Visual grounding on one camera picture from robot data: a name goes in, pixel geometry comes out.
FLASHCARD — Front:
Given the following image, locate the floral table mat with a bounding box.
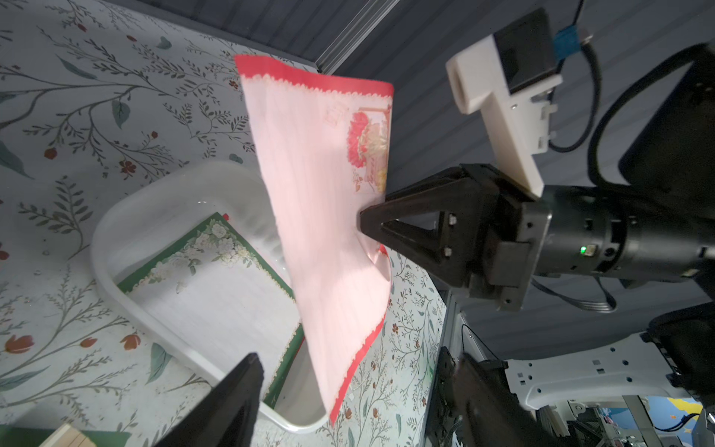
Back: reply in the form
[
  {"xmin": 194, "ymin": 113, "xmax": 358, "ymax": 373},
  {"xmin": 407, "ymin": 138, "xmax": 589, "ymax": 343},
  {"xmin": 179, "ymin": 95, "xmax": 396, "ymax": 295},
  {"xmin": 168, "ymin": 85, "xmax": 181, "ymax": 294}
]
[{"xmin": 0, "ymin": 0, "xmax": 448, "ymax": 447}]

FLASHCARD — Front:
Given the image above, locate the green floral paper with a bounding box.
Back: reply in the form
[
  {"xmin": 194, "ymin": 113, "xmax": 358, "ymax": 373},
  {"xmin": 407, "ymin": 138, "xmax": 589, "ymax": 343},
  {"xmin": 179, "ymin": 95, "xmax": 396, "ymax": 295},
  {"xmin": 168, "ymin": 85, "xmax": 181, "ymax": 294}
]
[
  {"xmin": 118, "ymin": 213, "xmax": 305, "ymax": 407},
  {"xmin": 1, "ymin": 424, "xmax": 130, "ymax": 447}
]

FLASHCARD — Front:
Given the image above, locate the pink red-edged stationery paper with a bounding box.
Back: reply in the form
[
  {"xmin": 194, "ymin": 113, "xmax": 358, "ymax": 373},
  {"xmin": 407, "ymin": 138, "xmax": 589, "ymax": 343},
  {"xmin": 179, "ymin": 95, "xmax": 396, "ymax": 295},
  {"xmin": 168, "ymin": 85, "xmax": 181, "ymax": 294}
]
[{"xmin": 235, "ymin": 55, "xmax": 394, "ymax": 419}]

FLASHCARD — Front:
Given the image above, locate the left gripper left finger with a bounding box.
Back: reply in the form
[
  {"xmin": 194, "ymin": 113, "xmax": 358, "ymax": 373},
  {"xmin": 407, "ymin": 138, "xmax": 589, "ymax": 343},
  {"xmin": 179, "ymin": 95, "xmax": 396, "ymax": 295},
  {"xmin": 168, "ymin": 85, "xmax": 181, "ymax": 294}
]
[{"xmin": 158, "ymin": 353, "xmax": 264, "ymax": 447}]

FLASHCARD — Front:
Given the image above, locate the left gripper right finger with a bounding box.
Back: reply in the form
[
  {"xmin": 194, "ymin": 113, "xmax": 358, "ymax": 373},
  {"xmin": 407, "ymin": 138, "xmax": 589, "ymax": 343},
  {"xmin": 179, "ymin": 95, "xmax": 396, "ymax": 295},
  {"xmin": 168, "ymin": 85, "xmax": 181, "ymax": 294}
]
[{"xmin": 452, "ymin": 354, "xmax": 561, "ymax": 447}]

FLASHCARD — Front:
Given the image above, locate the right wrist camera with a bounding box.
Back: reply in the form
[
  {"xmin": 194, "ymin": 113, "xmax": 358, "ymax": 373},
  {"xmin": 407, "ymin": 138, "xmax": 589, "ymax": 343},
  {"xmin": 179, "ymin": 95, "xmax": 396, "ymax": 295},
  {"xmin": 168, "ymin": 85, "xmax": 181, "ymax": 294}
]
[{"xmin": 446, "ymin": 9, "xmax": 562, "ymax": 197}]

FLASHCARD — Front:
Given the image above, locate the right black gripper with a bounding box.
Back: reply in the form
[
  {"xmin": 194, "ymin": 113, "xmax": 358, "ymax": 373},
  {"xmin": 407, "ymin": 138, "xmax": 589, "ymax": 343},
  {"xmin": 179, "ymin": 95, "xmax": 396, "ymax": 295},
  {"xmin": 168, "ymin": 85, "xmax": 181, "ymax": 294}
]
[{"xmin": 359, "ymin": 164, "xmax": 714, "ymax": 311}]

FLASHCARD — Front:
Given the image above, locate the aluminium front rail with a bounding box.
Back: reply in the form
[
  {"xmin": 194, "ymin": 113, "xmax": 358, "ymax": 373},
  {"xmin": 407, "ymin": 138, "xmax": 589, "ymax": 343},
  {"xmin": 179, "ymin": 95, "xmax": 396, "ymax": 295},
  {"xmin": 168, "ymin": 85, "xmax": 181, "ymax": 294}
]
[{"xmin": 423, "ymin": 300, "xmax": 463, "ymax": 446}]

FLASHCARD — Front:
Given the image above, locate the beige stationery paper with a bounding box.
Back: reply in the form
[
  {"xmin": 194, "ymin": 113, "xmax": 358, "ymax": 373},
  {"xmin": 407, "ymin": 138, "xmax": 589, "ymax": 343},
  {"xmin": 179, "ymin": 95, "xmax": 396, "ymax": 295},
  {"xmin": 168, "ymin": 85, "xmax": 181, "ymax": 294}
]
[{"xmin": 40, "ymin": 424, "xmax": 96, "ymax": 447}]

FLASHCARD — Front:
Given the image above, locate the white plastic storage box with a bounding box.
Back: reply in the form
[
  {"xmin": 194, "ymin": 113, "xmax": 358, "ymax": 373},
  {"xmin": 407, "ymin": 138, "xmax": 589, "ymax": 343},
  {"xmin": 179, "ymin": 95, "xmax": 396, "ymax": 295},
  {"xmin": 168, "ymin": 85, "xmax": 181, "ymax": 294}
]
[{"xmin": 90, "ymin": 161, "xmax": 328, "ymax": 434}]

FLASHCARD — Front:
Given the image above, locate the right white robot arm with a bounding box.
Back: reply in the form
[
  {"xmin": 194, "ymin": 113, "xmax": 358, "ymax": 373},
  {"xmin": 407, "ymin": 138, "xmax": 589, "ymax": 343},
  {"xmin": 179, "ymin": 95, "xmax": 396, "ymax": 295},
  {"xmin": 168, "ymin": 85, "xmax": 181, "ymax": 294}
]
[{"xmin": 359, "ymin": 43, "xmax": 714, "ymax": 409}]

